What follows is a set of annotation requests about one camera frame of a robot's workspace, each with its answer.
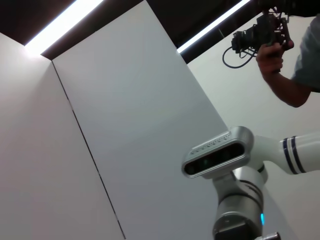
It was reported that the grey shirt sleeve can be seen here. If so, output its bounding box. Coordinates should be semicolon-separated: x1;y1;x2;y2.
294;12;320;94

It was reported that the black camera cable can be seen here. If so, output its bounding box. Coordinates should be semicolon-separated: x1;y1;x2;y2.
223;46;258;69

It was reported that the narrow ceiling light strip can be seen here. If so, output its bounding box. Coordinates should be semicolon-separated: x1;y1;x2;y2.
176;0;251;54

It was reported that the bystander bare forearm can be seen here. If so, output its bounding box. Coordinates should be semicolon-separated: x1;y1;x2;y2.
259;69;313;108

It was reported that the silver pin on right gripper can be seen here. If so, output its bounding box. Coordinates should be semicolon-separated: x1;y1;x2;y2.
261;231;281;240

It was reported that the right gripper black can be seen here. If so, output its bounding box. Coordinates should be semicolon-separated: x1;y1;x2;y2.
214;223;263;240

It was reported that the bystander hand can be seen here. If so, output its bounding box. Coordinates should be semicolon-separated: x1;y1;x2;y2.
256;41;295;76

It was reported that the wide ceiling light strip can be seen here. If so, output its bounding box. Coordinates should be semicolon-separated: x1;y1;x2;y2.
23;0;106;55

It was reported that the black video camera rig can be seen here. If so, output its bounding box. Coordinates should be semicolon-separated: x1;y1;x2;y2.
231;0;295;55

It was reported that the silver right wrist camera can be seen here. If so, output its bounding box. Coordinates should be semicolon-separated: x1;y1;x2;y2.
181;126;255;180

